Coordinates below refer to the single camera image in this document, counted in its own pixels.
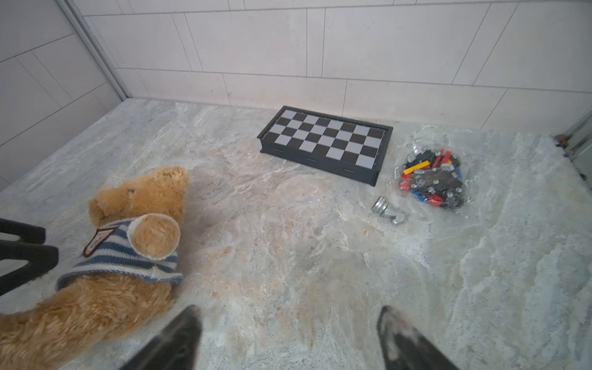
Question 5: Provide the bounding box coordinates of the blue white striped sweater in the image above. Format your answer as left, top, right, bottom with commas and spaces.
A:
56, 214, 183, 291

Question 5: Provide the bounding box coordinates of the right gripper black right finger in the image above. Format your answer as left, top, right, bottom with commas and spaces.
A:
376, 305, 459, 370

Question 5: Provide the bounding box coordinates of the black white chessboard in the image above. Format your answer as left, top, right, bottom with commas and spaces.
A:
257, 106, 393, 187

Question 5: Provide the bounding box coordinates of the small metal object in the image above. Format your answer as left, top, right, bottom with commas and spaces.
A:
372, 196, 408, 226

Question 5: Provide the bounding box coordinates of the brown teddy bear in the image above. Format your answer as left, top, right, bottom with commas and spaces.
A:
1, 166, 190, 369

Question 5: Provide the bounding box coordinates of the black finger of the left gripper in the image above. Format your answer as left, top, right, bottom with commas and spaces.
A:
1, 241, 60, 295
1, 218, 46, 245

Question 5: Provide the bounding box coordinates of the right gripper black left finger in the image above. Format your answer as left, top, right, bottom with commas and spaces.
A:
120, 305, 203, 370

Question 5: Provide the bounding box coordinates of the bag of colourful small parts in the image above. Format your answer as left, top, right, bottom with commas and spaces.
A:
393, 137, 479, 212

